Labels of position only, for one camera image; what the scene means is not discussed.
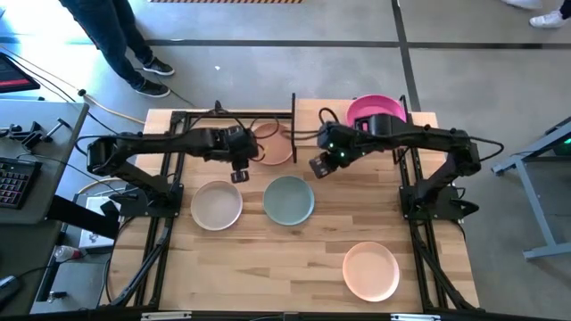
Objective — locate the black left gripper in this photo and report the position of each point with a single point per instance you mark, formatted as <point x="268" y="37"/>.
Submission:
<point x="241" y="145"/>

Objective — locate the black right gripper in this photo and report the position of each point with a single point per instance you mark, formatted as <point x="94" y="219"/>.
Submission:
<point x="336" y="138"/>

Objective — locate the terracotta plate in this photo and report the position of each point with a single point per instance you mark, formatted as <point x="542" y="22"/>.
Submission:
<point x="274" y="151"/>

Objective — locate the magenta plate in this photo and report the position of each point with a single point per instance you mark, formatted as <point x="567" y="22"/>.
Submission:
<point x="374" y="104"/>

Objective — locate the beige plate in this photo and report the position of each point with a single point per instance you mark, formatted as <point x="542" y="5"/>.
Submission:
<point x="217" y="206"/>

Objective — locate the teal plate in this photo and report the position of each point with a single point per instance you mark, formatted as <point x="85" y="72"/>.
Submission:
<point x="288" y="203"/>

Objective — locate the peach plate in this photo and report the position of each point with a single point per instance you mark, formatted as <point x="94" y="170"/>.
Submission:
<point x="371" y="272"/>

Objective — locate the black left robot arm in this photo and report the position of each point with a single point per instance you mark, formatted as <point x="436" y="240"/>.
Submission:
<point x="156" y="142"/>

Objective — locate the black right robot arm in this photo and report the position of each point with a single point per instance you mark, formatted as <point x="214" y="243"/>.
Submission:
<point x="424" y="136"/>

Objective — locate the wooden shelf with black legs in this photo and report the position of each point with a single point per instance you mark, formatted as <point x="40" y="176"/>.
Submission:
<point x="308" y="111"/>

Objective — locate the person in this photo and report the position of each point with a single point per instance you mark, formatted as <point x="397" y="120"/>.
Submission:
<point x="111" y="31"/>
<point x="551" y="20"/>

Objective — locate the white box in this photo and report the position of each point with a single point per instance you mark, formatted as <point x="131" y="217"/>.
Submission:
<point x="96" y="241"/>

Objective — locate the black bar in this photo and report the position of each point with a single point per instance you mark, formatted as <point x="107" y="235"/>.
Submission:
<point x="80" y="216"/>

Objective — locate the grey desk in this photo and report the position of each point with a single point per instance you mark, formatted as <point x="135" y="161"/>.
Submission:
<point x="53" y="169"/>

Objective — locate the plastic bottle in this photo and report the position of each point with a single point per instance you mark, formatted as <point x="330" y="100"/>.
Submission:
<point x="67" y="253"/>

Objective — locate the black clamp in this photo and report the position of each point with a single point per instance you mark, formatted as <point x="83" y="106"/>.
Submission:
<point x="29" y="136"/>

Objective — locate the grey metal stand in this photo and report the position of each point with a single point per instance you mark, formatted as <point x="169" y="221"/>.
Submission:
<point x="542" y="223"/>

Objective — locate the backlit keyboard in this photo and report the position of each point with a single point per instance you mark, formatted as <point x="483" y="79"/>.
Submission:
<point x="15" y="183"/>

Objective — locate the computer monitor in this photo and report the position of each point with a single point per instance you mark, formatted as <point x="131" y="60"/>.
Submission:
<point x="13" y="73"/>

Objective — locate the white bracket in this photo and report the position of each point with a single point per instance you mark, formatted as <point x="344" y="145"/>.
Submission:
<point x="415" y="317"/>
<point x="165" y="316"/>

